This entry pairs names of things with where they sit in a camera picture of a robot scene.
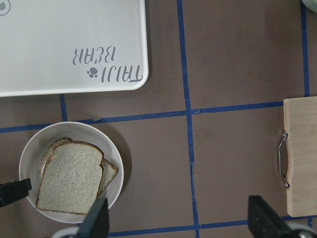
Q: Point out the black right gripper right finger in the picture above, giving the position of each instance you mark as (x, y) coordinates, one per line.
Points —
(263, 222)

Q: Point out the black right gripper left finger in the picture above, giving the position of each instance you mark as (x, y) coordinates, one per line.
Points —
(96, 222)

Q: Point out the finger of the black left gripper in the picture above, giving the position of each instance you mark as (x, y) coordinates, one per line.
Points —
(14, 191)

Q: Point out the white round plate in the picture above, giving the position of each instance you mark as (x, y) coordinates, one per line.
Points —
(37, 145)

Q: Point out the bread slice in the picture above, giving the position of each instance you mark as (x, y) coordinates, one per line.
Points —
(109, 169)
(71, 178)

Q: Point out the cream tray with lettering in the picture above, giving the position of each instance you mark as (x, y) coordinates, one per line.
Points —
(72, 46)

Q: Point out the green bowl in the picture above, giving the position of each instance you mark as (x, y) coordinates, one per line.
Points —
(311, 5)

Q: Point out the wooden cutting board with handle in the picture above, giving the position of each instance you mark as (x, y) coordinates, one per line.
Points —
(297, 155)

